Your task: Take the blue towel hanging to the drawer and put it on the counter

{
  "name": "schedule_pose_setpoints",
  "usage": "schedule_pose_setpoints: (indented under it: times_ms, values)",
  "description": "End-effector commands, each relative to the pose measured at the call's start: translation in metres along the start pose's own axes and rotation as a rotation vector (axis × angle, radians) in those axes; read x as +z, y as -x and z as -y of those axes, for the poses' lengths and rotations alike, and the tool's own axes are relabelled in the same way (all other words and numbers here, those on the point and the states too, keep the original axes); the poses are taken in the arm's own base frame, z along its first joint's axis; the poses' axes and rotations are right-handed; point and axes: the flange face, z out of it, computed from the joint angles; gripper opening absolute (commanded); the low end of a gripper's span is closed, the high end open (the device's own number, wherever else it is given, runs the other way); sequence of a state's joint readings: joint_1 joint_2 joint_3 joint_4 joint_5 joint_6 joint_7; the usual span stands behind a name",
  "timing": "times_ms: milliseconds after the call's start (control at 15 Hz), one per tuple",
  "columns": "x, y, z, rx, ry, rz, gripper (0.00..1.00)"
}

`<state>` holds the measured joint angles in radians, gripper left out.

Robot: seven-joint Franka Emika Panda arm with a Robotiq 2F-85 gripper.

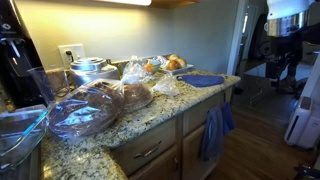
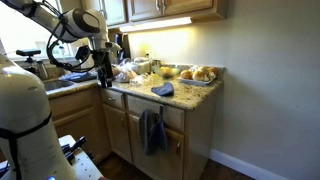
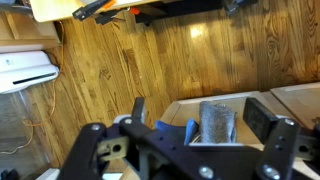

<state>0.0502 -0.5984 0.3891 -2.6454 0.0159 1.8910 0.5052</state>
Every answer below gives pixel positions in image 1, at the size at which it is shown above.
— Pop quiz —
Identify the small blue towel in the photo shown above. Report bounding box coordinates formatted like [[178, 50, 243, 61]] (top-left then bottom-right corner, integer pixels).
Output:
[[222, 102, 235, 135]]

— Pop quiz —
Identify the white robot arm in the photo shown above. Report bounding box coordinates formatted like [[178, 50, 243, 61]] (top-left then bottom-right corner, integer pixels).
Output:
[[264, 0, 319, 37]]

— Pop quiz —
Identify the blue pot holder on counter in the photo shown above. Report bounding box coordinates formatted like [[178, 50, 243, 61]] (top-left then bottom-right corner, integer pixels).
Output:
[[176, 74, 224, 88]]

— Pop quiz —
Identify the wooden drawer front left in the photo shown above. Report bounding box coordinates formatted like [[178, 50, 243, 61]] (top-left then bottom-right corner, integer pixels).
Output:
[[112, 118, 177, 176]]

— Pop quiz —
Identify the grey striped hanging towel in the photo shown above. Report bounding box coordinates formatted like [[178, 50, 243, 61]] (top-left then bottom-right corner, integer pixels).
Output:
[[200, 107, 223, 162]]

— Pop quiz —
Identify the crumpled clear plastic bag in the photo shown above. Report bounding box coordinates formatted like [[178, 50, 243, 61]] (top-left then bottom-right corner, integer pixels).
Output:
[[153, 74, 179, 97]]

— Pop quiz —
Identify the white rectangular plate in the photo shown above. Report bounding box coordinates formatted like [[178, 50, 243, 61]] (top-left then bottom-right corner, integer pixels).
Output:
[[160, 63, 194, 76]]

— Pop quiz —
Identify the onion front left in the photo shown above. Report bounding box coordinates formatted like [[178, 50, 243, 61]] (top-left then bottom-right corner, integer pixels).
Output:
[[166, 60, 180, 71]]

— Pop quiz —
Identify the onion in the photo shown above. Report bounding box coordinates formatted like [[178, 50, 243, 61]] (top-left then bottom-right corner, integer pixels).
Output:
[[177, 58, 187, 68], [169, 54, 179, 60], [166, 60, 180, 71]]

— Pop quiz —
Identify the plastic bag with fruit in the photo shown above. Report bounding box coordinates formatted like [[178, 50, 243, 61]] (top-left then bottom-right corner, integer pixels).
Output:
[[121, 56, 166, 84]]

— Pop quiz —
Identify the onion right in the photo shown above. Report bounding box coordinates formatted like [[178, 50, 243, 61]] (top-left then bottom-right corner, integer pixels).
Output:
[[177, 58, 187, 68]]

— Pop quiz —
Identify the onion back middle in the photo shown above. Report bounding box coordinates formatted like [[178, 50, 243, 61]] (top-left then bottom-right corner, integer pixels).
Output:
[[169, 54, 179, 60]]

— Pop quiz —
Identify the bagged dark bread loaf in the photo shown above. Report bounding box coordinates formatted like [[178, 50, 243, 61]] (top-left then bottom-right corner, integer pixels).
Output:
[[48, 79, 124, 139]]

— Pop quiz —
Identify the steel canister with lid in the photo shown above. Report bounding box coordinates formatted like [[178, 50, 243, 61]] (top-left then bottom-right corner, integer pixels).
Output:
[[70, 57, 120, 87]]

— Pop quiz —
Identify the wooden cabinet door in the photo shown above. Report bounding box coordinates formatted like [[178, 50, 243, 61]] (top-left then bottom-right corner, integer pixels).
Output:
[[182, 125, 217, 180]]

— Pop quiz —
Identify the under cabinet light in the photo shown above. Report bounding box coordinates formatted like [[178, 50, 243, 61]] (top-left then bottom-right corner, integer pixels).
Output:
[[97, 0, 152, 6]]

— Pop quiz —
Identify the clear measuring cup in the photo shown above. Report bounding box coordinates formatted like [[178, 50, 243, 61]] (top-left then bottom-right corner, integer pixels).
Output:
[[28, 66, 70, 105]]

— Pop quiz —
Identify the black coffee machine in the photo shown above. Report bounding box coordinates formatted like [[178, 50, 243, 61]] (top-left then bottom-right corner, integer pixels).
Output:
[[0, 0, 46, 108]]

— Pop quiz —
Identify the clear glass baking dish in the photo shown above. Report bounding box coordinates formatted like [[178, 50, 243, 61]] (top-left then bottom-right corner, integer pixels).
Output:
[[0, 104, 47, 172]]

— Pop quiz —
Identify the white air purifier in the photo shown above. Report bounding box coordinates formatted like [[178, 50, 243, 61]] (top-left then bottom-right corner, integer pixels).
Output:
[[284, 96, 320, 149]]

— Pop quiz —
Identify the metal drawer handle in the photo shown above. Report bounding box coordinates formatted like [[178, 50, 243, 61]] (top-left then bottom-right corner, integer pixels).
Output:
[[134, 140, 162, 159]]

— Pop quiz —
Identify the white wall outlet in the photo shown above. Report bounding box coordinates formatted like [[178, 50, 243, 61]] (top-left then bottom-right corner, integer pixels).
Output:
[[58, 44, 86, 68]]

